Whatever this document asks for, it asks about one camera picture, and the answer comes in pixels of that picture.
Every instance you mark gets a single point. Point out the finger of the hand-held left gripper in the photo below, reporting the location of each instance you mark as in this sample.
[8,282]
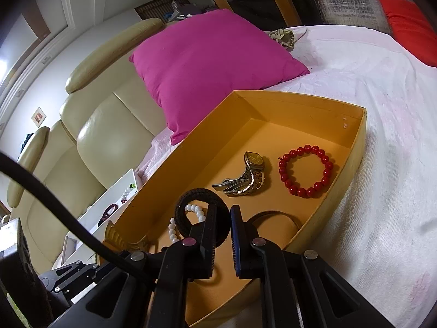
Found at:
[68,275]

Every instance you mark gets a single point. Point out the cream leather sofa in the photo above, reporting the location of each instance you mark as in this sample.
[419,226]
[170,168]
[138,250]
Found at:
[112,126]

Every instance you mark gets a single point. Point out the camouflage cloth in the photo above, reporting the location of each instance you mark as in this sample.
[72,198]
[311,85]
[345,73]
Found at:
[283,37]

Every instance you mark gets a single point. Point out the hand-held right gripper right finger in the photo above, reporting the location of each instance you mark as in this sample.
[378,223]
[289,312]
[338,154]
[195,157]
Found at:
[236,246]

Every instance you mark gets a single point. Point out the silver metal wristwatch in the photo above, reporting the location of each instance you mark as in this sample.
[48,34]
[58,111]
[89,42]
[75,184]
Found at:
[254,176]

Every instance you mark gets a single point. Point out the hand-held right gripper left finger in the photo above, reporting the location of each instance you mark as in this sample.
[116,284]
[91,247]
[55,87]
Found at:
[212,249]

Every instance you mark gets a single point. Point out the pile of clothes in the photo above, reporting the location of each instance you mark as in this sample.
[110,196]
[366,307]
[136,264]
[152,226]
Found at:
[184,12]

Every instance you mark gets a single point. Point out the pink pillow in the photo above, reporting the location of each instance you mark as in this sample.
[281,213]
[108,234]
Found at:
[211,61]

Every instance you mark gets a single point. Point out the small wall picture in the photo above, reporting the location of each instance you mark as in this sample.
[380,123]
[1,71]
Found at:
[38,115]

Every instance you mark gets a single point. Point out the gold hair comb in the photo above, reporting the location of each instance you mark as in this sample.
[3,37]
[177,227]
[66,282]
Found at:
[119,237]

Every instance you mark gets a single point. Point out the brown hair band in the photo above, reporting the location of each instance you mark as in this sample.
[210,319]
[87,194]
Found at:
[273,214]

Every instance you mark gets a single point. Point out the yellow cardboard box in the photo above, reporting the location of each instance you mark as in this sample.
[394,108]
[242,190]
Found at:
[273,126]

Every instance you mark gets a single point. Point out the white tray with jewellery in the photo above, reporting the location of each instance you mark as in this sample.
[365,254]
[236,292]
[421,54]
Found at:
[112,191]

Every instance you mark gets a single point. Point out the wooden glass-door cabinet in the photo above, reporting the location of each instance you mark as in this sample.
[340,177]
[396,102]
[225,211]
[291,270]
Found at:
[256,0]

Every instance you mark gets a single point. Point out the white blanket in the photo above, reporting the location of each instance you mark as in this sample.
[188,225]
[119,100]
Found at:
[392,126]

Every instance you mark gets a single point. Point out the red pillow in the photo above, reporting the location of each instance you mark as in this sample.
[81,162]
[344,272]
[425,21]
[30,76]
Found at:
[409,24]

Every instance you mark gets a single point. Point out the silver foil mat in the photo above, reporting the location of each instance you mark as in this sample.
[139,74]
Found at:
[341,0]

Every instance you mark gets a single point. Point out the wicker basket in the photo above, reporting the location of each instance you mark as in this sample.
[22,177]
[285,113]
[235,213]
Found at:
[153,8]

